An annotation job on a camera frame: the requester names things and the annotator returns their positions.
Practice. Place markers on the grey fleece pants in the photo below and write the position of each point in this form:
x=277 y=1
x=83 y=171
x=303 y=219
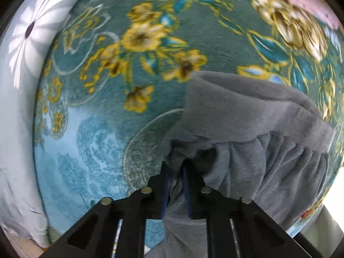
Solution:
x=242 y=129

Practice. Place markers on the green floral blanket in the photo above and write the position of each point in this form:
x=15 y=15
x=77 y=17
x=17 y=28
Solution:
x=121 y=86

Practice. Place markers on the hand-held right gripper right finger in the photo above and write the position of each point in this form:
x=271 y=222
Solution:
x=187 y=190

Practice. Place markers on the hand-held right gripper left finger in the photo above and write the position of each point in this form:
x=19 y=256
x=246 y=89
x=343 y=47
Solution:
x=164 y=193

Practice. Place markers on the white container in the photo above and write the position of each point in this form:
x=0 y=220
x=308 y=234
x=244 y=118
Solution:
x=323 y=228

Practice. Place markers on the light blue daisy duvet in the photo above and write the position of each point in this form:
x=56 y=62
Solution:
x=24 y=99

